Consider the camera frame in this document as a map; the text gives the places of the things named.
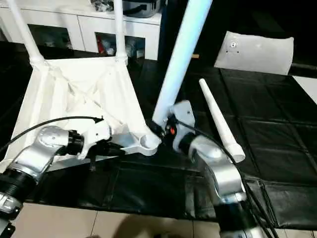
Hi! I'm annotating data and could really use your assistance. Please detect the white sheet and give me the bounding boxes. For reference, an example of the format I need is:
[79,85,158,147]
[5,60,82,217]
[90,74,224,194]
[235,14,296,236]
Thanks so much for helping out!
[292,75,317,106]

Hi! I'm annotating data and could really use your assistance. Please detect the black cabinet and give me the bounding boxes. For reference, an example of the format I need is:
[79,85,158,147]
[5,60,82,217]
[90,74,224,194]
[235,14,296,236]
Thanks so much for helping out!
[158,0,317,70]

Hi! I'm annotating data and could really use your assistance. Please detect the white glass-door cabinet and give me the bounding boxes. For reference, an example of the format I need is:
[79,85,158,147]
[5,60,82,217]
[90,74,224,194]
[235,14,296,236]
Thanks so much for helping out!
[0,0,163,61]

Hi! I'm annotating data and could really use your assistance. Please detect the clear small items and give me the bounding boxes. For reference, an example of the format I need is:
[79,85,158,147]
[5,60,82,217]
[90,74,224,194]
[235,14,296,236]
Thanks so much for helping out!
[91,0,115,12]

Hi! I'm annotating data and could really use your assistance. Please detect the grey bag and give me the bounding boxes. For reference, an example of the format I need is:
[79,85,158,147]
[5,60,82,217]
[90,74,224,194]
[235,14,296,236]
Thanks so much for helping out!
[121,0,162,18]

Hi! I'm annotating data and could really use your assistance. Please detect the black work mat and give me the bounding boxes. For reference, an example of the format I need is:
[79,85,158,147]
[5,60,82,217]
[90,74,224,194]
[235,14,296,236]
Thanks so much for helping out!
[0,40,317,231]

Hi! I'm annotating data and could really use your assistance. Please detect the white plastic table leg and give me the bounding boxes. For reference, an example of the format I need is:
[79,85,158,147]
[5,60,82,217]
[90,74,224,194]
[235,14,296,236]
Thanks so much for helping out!
[152,0,213,130]
[5,0,46,66]
[199,78,246,164]
[113,0,129,63]

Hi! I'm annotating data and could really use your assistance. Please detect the white flat panel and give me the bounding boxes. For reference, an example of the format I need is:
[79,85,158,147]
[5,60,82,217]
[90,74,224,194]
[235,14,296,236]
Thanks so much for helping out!
[213,31,295,76]

